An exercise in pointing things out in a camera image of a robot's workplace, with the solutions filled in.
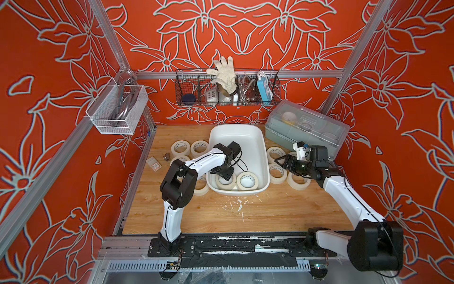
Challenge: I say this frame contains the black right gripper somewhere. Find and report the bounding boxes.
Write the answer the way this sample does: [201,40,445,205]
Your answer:
[274,154,316,178]

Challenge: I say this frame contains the white plastic storage tray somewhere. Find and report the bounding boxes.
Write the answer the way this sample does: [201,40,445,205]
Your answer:
[206,124,270,196]

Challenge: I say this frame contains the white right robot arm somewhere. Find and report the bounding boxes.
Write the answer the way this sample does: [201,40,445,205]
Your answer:
[275,142,404,274]

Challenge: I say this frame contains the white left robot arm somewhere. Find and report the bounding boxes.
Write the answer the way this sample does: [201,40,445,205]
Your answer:
[158,142,242,253]

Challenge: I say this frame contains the translucent lidded storage box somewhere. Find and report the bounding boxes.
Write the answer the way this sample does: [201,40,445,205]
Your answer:
[265,100,350,160]

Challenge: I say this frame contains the blue white box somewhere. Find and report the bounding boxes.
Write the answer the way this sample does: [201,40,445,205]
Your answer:
[256,71,273,105]

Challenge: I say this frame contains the white power adapter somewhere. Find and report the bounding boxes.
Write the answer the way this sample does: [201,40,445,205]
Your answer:
[205,86,219,103]

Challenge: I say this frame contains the dark blue round object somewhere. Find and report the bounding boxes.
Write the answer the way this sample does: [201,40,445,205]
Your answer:
[181,93,197,105]

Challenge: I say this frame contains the white work glove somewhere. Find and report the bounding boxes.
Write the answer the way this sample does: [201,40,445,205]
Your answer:
[206,56,237,95]

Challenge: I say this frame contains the small clear plastic packet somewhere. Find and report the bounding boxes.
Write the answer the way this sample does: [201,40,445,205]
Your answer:
[146,157,162,172]

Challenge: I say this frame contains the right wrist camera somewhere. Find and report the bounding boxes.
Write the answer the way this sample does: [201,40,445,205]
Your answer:
[293,142,310,161]

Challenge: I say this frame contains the black wire wall basket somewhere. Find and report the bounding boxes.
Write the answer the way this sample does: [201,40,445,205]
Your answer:
[175,69,282,107]

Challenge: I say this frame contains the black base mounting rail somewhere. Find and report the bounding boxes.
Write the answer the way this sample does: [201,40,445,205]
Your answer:
[147,231,337,258]

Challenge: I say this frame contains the white mesh wall basket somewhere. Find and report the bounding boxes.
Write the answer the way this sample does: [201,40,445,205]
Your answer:
[86,79,148,135]

